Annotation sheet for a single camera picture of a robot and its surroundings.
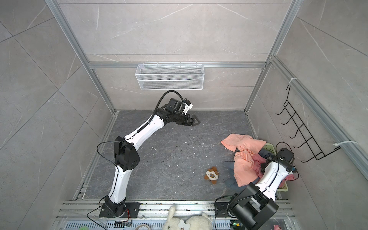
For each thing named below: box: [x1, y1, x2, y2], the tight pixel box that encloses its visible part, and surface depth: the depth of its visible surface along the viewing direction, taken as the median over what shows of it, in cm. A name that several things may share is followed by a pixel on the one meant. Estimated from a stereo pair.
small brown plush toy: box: [204, 166, 219, 185], surface depth 85 cm
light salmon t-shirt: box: [220, 133, 267, 188], surface depth 83 cm
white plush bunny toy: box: [162, 205, 213, 230], surface depth 64 cm
